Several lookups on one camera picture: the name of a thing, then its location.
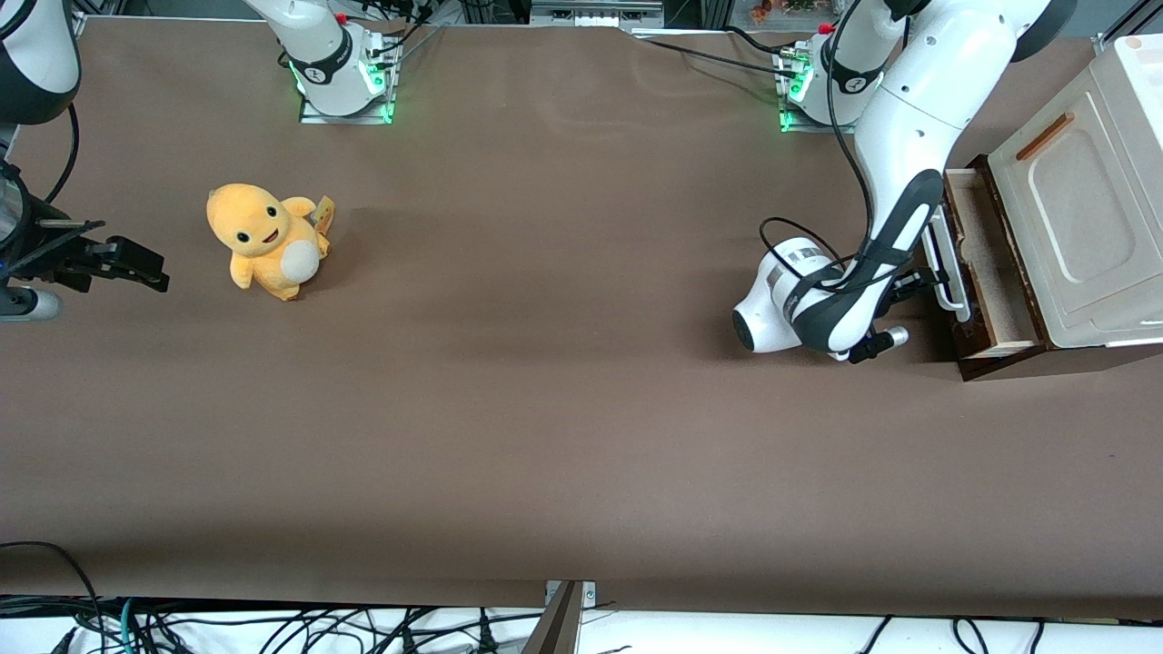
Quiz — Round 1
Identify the grey equipment box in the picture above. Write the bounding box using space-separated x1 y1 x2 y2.
530 0 666 28

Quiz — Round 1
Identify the aluminium frame profile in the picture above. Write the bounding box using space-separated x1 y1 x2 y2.
1095 0 1163 54

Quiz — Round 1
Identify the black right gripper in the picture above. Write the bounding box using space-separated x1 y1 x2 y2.
0 207 171 294

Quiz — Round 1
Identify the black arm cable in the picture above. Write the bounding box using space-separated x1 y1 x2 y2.
759 0 941 296
44 104 82 206

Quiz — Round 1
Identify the wooden drawer with brown front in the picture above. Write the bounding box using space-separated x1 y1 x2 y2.
943 166 1043 362

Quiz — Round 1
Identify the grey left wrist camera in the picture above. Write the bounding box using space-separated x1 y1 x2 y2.
849 324 910 363

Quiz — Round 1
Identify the silver metal bracket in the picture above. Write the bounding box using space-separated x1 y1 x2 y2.
543 580 598 608

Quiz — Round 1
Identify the dark brown wooden cabinet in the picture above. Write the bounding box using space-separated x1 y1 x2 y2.
959 153 1163 382

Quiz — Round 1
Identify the white board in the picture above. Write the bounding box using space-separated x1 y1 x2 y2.
0 607 1163 654

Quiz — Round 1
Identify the orange background item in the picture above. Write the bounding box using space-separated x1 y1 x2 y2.
750 0 819 24

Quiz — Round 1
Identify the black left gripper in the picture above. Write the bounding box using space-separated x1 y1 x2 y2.
876 270 943 319

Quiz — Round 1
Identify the yellow plush toy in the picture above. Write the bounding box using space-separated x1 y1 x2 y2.
205 182 336 302

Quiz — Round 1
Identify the cream plastic oven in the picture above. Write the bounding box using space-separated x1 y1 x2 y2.
986 35 1163 351

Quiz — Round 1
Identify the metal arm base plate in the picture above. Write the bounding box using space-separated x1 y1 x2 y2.
298 36 399 125
777 45 879 135

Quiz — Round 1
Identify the brown oven door handle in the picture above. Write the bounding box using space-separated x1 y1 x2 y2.
1016 112 1076 162

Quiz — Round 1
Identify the white drawer handle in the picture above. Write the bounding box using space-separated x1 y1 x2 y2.
921 218 972 324

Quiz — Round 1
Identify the grey metal post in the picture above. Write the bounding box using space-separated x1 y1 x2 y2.
522 581 584 654

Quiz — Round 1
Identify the brown table cover sheet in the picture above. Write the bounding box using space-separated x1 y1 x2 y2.
0 16 1163 620

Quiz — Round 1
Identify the black looped cable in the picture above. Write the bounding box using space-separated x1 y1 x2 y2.
0 541 103 654

